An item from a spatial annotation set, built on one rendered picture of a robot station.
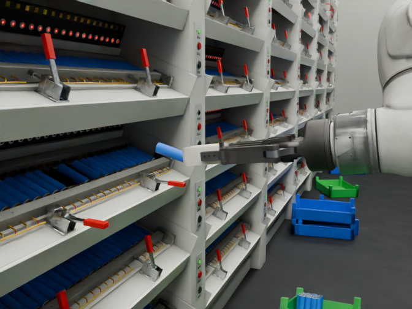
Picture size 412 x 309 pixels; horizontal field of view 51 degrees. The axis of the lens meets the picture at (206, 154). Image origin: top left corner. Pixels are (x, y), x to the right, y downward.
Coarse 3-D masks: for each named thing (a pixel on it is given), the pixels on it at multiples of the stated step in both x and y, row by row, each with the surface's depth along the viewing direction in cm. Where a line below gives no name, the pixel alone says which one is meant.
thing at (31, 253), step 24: (48, 144) 80; (72, 144) 86; (144, 144) 105; (168, 144) 102; (192, 168) 101; (120, 192) 81; (144, 192) 85; (168, 192) 92; (96, 216) 70; (120, 216) 75; (24, 240) 57; (48, 240) 59; (72, 240) 63; (96, 240) 70; (0, 264) 52; (24, 264) 54; (48, 264) 60; (0, 288) 52
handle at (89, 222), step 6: (66, 210) 62; (66, 216) 63; (72, 216) 63; (78, 222) 61; (84, 222) 61; (90, 222) 60; (96, 222) 60; (102, 222) 60; (108, 222) 61; (102, 228) 60
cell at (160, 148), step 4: (160, 144) 72; (164, 144) 72; (156, 148) 72; (160, 148) 72; (164, 148) 72; (168, 148) 71; (172, 148) 71; (176, 148) 72; (156, 152) 73; (160, 152) 72; (164, 152) 72; (168, 152) 71; (172, 152) 71; (176, 152) 71; (180, 152) 71; (168, 156) 72; (172, 156) 71; (176, 156) 71; (180, 156) 71; (180, 160) 71
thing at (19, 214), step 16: (160, 160) 98; (112, 176) 80; (128, 176) 84; (64, 192) 68; (80, 192) 70; (96, 192) 75; (112, 192) 78; (16, 208) 59; (32, 208) 61; (0, 224) 56; (16, 224) 59; (0, 240) 54
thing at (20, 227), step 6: (168, 168) 100; (156, 174) 95; (138, 180) 88; (120, 186) 82; (126, 186) 84; (108, 192) 78; (90, 198) 73; (96, 198) 75; (78, 204) 70; (42, 216) 63; (30, 222) 61; (36, 222) 62; (18, 228) 58; (24, 228) 60; (6, 234) 57
